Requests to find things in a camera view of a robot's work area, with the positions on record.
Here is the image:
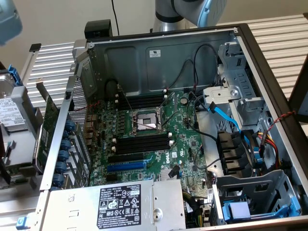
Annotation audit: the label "green graphics card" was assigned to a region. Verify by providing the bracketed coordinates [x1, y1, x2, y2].
[35, 77, 61, 174]

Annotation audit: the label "silver CPU socket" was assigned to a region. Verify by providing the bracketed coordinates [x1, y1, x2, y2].
[129, 107, 168, 135]

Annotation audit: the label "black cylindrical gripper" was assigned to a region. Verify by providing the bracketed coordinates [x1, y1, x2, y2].
[0, 157, 12, 186]

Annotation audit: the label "silver ribbed heatsink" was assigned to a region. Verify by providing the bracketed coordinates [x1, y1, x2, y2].
[158, 171, 180, 181]

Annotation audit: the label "red black twisted wire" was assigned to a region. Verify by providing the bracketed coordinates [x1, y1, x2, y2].
[263, 110, 298, 135]

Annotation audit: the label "silver power supply black label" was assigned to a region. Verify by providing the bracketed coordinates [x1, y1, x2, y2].
[39, 179, 187, 231]

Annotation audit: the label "blue plastic latch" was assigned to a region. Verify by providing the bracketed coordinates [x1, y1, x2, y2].
[15, 216, 29, 231]

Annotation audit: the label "grey wire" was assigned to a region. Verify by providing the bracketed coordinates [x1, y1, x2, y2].
[193, 144, 223, 170]

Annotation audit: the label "black plastic block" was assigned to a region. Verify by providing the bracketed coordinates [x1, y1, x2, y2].
[216, 129, 255, 176]

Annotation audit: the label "silver hard disk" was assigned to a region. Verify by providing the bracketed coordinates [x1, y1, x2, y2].
[0, 73, 27, 132]

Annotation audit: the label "green motherboard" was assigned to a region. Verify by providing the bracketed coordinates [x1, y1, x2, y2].
[88, 90, 212, 193]

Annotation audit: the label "blue disk bracket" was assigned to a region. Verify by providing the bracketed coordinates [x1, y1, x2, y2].
[7, 64, 24, 87]

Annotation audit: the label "dark flat panel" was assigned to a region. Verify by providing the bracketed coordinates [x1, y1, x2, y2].
[288, 53, 308, 124]

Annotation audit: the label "yellow red black wire bundle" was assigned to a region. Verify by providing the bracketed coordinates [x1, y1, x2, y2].
[256, 131, 282, 169]

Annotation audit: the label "blue expansion slot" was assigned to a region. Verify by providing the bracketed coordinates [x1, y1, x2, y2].
[107, 161, 147, 173]

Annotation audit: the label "black RAM slot white latches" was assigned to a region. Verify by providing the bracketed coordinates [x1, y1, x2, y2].
[112, 141, 174, 152]
[113, 131, 173, 145]
[115, 95, 168, 106]
[115, 89, 168, 100]

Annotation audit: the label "curved black wire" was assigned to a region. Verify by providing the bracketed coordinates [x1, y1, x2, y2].
[186, 90, 219, 144]

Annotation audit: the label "looped black wire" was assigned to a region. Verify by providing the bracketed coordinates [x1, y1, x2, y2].
[193, 44, 219, 93]

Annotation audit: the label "grey parts rack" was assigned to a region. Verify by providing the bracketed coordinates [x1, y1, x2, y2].
[0, 85, 45, 203]

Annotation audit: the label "thin red wire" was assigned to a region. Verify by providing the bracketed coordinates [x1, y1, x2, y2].
[71, 100, 101, 113]

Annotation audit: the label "silver metal drive cage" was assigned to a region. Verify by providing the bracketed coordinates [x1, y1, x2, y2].
[202, 42, 269, 127]

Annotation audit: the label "thin dark wire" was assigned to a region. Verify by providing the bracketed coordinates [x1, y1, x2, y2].
[167, 59, 197, 93]

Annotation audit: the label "blue flat data wire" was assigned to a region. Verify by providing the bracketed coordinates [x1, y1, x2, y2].
[208, 102, 263, 167]

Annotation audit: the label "blue plastic disk caddy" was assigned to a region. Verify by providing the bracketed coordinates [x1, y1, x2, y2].
[222, 196, 302, 223]

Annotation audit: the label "thin metal locking lever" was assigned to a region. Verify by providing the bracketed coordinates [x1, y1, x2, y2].
[159, 92, 176, 109]
[162, 112, 180, 128]

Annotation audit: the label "open grey PC case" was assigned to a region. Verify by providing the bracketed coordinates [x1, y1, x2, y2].
[36, 23, 308, 231]

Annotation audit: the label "short black wire loop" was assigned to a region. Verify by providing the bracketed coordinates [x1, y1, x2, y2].
[103, 78, 120, 98]

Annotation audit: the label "grey metal disk bay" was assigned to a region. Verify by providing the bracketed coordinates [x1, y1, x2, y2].
[211, 169, 303, 226]

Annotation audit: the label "black box device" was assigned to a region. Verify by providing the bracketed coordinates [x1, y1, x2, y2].
[84, 20, 113, 39]

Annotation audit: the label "long black expansion slot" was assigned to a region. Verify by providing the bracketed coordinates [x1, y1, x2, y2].
[107, 153, 145, 164]

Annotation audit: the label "black hanging cable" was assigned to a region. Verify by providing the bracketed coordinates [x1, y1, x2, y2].
[111, 0, 120, 37]

